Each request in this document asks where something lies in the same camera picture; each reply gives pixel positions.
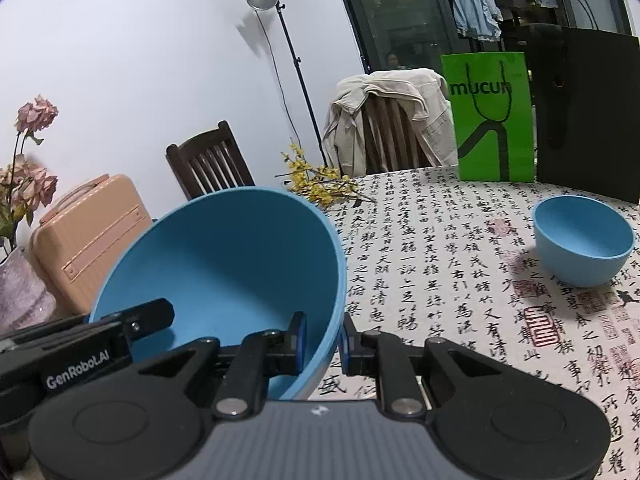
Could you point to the purple felt vase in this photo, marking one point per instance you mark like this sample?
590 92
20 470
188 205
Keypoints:
25 290

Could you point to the large blue bowl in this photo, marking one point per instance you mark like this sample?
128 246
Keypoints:
225 260

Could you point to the beige jacket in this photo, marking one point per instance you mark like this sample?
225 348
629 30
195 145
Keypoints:
350 105

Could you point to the green paper bag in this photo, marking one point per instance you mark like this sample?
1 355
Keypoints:
520 150

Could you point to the dried pink roses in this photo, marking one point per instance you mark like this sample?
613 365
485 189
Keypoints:
35 112

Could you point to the peach hard-shell case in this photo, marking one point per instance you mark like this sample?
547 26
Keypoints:
85 250

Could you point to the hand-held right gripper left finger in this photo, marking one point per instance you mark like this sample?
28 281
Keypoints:
300 340

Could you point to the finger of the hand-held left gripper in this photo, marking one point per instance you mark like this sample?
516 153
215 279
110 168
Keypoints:
145 317

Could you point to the yellow flower branch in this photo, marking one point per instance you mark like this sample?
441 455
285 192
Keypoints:
320 187

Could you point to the light blue hanging shirt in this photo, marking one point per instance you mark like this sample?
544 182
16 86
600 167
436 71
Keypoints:
472 5

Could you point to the dark wooden chair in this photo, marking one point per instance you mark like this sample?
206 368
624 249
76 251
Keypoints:
210 160
390 135

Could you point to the black paper bag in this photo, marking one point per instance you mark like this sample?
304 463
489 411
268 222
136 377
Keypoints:
590 125

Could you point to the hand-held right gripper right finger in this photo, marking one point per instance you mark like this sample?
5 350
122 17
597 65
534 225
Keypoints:
346 340

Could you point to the medium blue bowl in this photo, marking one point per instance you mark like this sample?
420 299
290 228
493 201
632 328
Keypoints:
580 260

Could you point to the dark framed sliding door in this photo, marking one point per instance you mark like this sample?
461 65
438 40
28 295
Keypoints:
400 20

